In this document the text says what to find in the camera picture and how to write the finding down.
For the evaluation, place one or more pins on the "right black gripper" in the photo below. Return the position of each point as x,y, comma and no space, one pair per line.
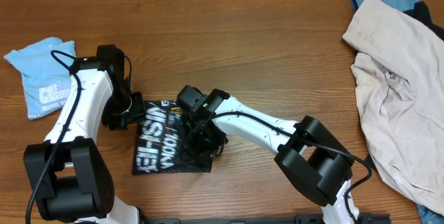
203,154

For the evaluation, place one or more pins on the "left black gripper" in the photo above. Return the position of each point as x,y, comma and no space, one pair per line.
138,114

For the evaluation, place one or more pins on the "black orange-patterned jersey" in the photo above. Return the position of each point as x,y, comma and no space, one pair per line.
160,142

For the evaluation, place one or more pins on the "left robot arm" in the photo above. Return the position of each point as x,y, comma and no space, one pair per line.
69,178

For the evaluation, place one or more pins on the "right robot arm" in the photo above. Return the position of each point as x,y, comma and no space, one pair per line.
312,159

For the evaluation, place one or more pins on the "folded light blue t-shirt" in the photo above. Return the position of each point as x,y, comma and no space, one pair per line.
45,81

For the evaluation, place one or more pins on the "cream white shirt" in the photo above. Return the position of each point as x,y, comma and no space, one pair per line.
399,92

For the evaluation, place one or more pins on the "dark navy garment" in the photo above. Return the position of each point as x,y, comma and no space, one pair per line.
421,12

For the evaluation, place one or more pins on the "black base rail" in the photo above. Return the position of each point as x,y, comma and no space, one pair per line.
366,218

